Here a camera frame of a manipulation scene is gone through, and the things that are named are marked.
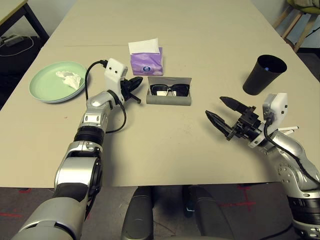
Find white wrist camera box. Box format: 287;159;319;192
248;92;288;148
104;58;129;103

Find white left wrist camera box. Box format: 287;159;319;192
104;58;129;103

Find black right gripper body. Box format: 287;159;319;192
226;106;263;142

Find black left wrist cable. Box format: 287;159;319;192
84;59;127;135

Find beige black-framed side table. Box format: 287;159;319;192
0;0;50;43

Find purple tissue pack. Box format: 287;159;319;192
128;37;165;76

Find white tissue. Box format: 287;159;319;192
61;74;82;90

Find wooden stool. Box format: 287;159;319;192
272;4;312;52

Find thin white cable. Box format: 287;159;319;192
0;36;35;51

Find black tripod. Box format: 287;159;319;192
308;13;320;36

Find grey power adapter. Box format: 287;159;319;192
1;34;23;47

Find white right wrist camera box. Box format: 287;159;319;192
248;92;288;148

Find grey glasses case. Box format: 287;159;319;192
145;76;193;107

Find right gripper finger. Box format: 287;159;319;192
205;109;235;139
219;96;249;115

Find green plastic plate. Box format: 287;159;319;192
28;60;88;104

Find grey robot right leg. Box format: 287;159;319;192
183;184;235;240

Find green seat cushion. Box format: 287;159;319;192
287;0;320;15

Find grey robot leg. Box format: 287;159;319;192
121;186;155;240
183;184;235;240

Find grey robot left leg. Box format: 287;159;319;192
121;186;155;240

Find black plastic cup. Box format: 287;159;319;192
242;54;288;96

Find black sunglasses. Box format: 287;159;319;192
149;83;190;98

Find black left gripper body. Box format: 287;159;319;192
119;78;143;105

